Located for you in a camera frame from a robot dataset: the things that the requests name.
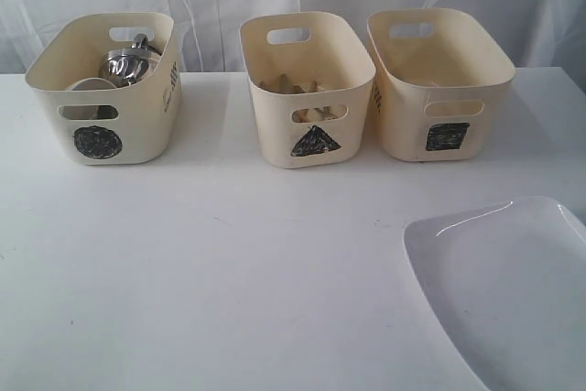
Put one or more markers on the light wooden chopstick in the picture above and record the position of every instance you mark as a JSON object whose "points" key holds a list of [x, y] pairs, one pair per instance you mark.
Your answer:
{"points": [[307, 115]]}

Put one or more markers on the steel cup with handle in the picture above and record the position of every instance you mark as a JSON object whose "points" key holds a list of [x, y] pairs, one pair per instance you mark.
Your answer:
{"points": [[141, 41]]}

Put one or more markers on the white square ceramic plate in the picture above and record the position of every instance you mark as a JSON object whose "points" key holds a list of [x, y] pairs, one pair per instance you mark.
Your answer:
{"points": [[506, 283]]}

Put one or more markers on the cream bin triangle mark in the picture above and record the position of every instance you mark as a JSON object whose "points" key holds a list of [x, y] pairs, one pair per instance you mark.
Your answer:
{"points": [[308, 46]]}

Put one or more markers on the cream bin square mark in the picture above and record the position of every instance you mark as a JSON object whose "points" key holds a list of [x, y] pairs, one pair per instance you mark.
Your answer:
{"points": [[440, 80]]}

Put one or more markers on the cream bin circle mark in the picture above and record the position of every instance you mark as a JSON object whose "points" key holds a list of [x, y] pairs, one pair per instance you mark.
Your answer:
{"points": [[127, 125]]}

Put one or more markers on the shiny steel bowl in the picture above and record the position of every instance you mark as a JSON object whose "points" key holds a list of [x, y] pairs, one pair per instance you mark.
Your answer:
{"points": [[129, 66]]}

